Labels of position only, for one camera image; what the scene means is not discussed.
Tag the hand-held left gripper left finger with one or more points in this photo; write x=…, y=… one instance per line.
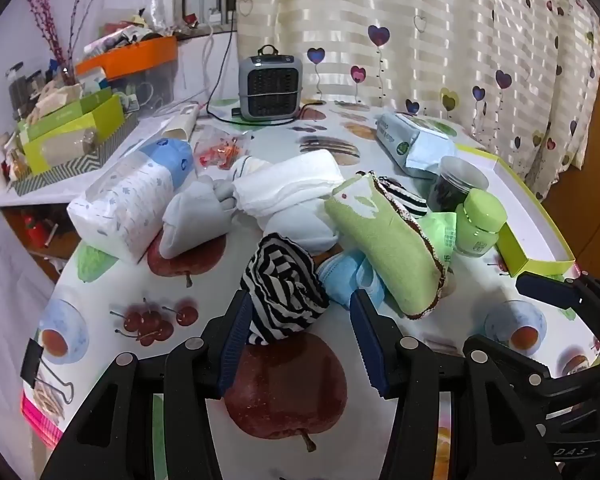
x=235, y=340

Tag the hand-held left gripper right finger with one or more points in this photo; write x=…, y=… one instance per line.
x=367, y=345

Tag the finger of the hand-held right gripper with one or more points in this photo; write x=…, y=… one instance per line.
x=545, y=286
x=515, y=357

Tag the black white striped sock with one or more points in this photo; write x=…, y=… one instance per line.
x=280, y=290

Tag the blue face mask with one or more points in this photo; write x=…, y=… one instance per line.
x=345, y=272

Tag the shallow green cardboard box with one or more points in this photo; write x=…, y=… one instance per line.
x=525, y=195

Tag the green sock with brown trim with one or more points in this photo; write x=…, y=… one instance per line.
x=390, y=240

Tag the grey sock bundle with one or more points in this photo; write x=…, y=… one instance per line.
x=190, y=220

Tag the brown striped sock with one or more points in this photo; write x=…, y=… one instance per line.
x=402, y=197

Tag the white towel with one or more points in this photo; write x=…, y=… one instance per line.
x=285, y=182

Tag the clear bag of orange candy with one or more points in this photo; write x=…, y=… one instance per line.
x=220, y=152

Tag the small green packet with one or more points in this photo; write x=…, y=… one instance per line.
x=442, y=235

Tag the dark jar with clear lid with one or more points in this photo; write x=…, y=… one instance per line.
x=455, y=180

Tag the fruit print tablecloth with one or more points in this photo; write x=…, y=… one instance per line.
x=105, y=285

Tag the white blue diaper pack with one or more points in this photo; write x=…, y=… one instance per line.
x=125, y=200

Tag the wet wipes pack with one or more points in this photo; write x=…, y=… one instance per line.
x=405, y=140

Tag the black binder clip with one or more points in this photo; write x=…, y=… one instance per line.
x=30, y=360

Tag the white paper roll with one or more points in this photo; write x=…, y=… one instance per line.
x=180, y=122

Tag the chevron pattern tray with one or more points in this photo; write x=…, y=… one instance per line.
x=70, y=170

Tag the grey space heater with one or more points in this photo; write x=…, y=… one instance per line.
x=270, y=85

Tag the lime green open box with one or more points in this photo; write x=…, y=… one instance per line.
x=100, y=120

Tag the heart print curtain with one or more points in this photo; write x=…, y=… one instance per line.
x=430, y=35

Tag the storage bin with orange lid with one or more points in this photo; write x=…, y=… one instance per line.
x=130, y=57

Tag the dark glass jar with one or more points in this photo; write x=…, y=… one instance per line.
x=16, y=90

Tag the white plastic bag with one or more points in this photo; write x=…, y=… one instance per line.
x=159, y=10

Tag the red flower branches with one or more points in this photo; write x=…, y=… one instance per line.
x=45, y=15

